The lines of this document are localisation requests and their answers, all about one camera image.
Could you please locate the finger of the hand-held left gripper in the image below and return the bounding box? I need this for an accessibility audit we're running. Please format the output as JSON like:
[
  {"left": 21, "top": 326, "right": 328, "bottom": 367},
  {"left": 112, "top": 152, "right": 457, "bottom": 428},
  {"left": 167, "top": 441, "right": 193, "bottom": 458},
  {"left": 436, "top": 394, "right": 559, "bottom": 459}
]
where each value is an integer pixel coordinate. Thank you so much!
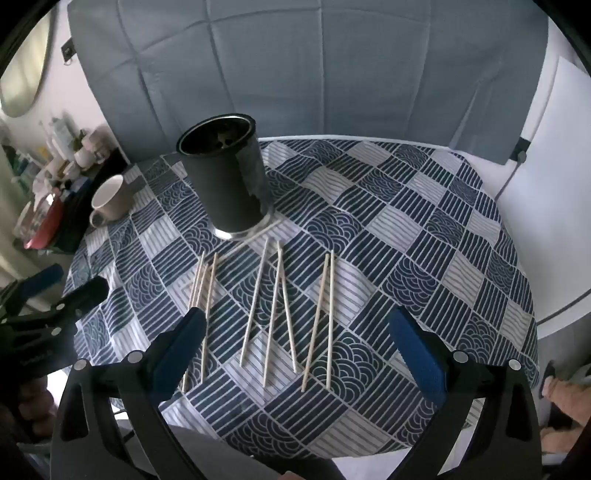
[
  {"left": 9, "top": 277, "right": 110, "bottom": 343},
  {"left": 0, "top": 264, "right": 64, "bottom": 319}
]

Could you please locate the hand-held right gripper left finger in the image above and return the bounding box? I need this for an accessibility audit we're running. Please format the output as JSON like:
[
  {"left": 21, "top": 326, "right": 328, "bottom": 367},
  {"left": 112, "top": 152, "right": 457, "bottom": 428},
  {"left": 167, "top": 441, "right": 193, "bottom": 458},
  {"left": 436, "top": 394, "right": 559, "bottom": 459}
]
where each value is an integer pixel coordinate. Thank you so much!
[{"left": 50, "top": 307, "right": 208, "bottom": 480}]

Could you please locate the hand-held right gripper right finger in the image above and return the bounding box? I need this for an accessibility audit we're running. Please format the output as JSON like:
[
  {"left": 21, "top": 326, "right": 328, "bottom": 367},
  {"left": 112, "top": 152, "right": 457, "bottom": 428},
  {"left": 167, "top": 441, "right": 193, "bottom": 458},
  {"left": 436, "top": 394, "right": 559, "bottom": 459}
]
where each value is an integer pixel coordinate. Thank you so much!
[{"left": 388, "top": 306, "right": 544, "bottom": 480}]

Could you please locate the row of wooden chopsticks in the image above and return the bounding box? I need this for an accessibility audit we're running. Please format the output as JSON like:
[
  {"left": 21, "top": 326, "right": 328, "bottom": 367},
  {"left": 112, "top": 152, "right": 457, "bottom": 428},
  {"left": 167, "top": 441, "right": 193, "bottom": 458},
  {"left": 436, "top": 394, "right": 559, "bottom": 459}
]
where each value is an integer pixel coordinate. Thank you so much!
[{"left": 181, "top": 220, "right": 336, "bottom": 394}]

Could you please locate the black cylindrical utensil holder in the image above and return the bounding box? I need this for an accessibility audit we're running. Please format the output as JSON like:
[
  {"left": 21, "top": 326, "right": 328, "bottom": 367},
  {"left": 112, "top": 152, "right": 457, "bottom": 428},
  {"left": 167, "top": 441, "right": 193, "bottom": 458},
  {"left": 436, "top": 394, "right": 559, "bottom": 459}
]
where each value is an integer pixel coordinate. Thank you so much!
[{"left": 176, "top": 113, "right": 274, "bottom": 242}]

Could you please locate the person's left hand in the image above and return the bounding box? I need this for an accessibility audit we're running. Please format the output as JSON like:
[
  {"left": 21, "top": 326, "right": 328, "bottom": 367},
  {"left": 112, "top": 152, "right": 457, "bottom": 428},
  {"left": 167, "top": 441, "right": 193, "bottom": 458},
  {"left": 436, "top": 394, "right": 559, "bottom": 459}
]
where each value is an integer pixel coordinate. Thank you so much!
[{"left": 14, "top": 374, "right": 58, "bottom": 444}]

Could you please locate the red bowl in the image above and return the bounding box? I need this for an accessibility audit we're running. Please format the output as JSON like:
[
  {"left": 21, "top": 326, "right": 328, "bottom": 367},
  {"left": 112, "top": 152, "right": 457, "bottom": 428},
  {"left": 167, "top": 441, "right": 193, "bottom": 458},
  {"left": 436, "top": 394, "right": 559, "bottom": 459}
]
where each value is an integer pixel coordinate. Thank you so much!
[{"left": 23, "top": 196, "right": 65, "bottom": 250}]

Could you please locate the white ceramic mug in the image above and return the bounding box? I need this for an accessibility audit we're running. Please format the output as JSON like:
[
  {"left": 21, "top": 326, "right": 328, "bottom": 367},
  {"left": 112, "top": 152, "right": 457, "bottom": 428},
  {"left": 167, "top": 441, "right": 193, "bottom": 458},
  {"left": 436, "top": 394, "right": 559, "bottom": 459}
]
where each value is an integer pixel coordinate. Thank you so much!
[{"left": 89, "top": 174, "right": 136, "bottom": 229}]

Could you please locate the blue white patterned tablecloth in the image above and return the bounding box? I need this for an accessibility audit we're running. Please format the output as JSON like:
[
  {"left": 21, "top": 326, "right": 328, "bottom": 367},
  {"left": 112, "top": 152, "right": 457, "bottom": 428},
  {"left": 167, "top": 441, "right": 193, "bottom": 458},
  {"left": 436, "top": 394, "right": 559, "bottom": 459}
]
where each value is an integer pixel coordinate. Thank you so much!
[{"left": 62, "top": 136, "right": 541, "bottom": 462}]

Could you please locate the cluster of toiletry bottles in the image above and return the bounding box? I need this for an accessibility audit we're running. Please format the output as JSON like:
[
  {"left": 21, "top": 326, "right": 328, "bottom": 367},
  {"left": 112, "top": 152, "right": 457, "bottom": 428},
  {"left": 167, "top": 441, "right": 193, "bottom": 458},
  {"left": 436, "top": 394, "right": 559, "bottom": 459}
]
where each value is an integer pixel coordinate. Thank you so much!
[{"left": 0, "top": 111, "right": 116, "bottom": 204}]

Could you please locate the person's foot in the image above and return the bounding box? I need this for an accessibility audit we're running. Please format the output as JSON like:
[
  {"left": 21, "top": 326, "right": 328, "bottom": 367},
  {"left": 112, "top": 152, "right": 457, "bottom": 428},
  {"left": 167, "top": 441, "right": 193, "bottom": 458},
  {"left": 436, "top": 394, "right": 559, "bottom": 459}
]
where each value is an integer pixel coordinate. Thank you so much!
[{"left": 540, "top": 360, "right": 591, "bottom": 455}]

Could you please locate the white foam board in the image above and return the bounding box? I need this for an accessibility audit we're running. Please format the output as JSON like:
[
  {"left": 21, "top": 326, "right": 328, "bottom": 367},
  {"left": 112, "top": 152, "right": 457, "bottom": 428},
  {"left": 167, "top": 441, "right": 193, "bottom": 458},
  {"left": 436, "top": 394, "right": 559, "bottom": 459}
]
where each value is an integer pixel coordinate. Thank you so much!
[{"left": 496, "top": 55, "right": 591, "bottom": 340}]

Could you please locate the grey backdrop cloth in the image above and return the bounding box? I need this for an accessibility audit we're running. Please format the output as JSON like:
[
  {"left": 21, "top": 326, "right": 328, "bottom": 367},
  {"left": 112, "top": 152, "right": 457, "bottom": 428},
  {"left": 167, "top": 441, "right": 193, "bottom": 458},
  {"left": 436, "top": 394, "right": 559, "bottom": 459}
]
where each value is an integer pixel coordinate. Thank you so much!
[{"left": 67, "top": 0, "right": 550, "bottom": 164}]

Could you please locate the oval wall mirror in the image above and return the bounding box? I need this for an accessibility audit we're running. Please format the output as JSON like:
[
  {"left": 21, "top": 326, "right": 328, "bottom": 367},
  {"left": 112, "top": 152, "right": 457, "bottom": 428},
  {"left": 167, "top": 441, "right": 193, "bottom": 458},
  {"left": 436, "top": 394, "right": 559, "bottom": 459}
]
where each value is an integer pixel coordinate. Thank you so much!
[{"left": 0, "top": 9, "right": 51, "bottom": 118}]

